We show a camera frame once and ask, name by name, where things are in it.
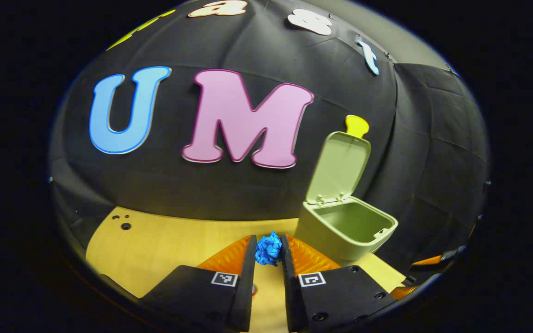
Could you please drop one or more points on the wooden desktop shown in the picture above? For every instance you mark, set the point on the wooden desktop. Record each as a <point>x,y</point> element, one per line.
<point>155,249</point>

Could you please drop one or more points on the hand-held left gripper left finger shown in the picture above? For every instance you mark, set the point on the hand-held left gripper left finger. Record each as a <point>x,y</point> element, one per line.
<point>248,282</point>

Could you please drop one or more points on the green desktop garbage bin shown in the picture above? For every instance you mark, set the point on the green desktop garbage bin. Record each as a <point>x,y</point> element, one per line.
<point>340,222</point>

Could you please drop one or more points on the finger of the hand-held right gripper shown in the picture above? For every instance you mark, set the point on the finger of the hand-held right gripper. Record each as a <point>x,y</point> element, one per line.
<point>428,261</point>
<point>403,291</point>

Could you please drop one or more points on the blue paper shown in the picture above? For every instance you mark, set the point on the blue paper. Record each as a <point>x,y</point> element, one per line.
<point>269,249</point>

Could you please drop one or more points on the black backdrop cloth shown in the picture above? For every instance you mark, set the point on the black backdrop cloth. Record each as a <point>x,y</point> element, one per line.
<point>155,185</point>

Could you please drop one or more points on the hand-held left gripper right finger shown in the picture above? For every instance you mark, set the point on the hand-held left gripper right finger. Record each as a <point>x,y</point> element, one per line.
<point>288,282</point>

